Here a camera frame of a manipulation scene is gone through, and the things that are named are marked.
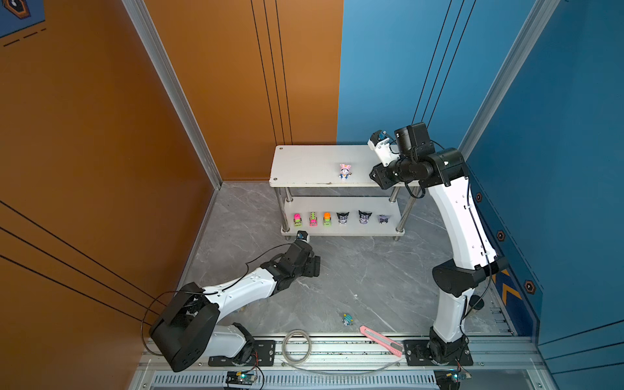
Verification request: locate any right green circuit board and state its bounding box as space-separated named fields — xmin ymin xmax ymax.
xmin=434 ymin=370 xmax=472 ymax=390

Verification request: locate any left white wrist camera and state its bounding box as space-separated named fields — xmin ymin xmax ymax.
xmin=296 ymin=231 xmax=310 ymax=243

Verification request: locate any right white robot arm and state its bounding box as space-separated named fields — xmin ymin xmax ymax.
xmin=368 ymin=123 xmax=509 ymax=367

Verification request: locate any pink small figurine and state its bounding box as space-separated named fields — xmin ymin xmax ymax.
xmin=339 ymin=163 xmax=352 ymax=180

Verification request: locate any black purple figurine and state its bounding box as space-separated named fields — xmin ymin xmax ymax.
xmin=336 ymin=212 xmax=349 ymax=225
xmin=358 ymin=211 xmax=372 ymax=224

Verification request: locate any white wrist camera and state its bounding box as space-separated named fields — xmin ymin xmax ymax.
xmin=296 ymin=231 xmax=310 ymax=243
xmin=367 ymin=130 xmax=399 ymax=167

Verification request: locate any black round cap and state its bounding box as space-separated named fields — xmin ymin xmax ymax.
xmin=469 ymin=294 xmax=484 ymax=310

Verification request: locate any orange green toy car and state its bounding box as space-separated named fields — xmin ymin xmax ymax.
xmin=323 ymin=212 xmax=332 ymax=227

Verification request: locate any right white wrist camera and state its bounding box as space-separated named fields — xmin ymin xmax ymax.
xmin=367 ymin=130 xmax=399 ymax=167

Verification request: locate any pink toy car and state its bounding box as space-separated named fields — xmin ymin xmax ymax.
xmin=309 ymin=212 xmax=318 ymax=227

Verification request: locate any teal small figurine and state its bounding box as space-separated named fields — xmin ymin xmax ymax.
xmin=342 ymin=314 xmax=354 ymax=326

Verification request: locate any pink utility knife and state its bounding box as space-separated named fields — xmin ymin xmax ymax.
xmin=359 ymin=325 xmax=404 ymax=358

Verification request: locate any green circuit board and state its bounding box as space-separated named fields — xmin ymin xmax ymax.
xmin=224 ymin=370 xmax=258 ymax=388
xmin=434 ymin=370 xmax=472 ymax=390

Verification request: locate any pink green toy truck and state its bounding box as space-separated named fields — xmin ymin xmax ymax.
xmin=293 ymin=213 xmax=303 ymax=228

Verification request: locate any left green circuit board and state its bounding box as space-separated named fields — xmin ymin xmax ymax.
xmin=224 ymin=370 xmax=258 ymax=388

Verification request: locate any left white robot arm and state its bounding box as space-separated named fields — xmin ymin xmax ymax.
xmin=149 ymin=231 xmax=321 ymax=372

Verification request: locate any clear coiled tube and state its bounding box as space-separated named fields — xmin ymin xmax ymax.
xmin=276 ymin=330 xmax=405 ymax=376

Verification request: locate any white two-tier shelf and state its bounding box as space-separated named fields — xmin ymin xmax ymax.
xmin=269 ymin=146 xmax=411 ymax=240

